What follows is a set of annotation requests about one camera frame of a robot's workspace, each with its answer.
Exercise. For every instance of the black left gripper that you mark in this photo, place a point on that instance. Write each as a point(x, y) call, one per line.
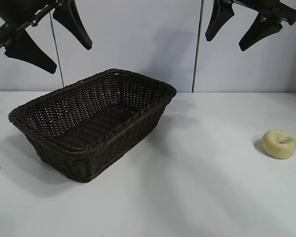
point(14, 14)

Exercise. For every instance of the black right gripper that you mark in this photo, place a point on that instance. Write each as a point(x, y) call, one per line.
point(273, 10)

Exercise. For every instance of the dark brown wicker basket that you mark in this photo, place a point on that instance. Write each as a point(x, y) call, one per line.
point(88, 118)

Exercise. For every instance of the pale yellow egg yolk pastry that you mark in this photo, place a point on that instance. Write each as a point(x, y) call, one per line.
point(273, 145)

